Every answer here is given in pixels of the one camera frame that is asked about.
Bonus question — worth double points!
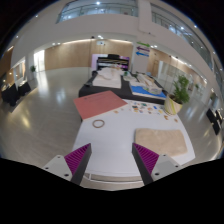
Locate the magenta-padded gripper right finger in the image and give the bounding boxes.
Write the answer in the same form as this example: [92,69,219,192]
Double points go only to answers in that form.
[131,143,184,186]

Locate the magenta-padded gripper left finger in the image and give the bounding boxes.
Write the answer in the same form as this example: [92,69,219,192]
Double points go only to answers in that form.
[42,143,93,186]

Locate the beige fluffy towel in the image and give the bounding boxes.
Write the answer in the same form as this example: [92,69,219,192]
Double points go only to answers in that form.
[134,128,189,158]

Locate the sheet of small colourful cards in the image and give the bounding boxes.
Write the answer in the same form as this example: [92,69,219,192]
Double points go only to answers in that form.
[131,102,164,115]

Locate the salmon pink flat mat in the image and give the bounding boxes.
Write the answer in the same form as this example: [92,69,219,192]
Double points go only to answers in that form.
[73,90,129,121]

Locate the potted plant in striped pot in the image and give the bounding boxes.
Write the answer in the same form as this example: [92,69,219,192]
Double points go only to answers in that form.
[163,74,191,116]

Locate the blue-based architectural model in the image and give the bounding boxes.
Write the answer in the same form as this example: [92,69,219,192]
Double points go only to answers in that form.
[129,73,168,100]

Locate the group of black seats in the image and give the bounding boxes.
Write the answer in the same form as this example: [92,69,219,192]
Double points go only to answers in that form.
[205,108,224,135]
[0,81,32,107]

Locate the white architectural model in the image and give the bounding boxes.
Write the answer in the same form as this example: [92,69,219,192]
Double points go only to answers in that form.
[92,67,123,90]

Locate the black piano with screen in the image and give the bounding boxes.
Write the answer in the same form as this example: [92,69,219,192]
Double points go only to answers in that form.
[96,54,131,72]

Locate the coloured arrow direction signs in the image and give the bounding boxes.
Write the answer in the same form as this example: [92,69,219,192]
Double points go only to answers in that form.
[135,41,152,58]

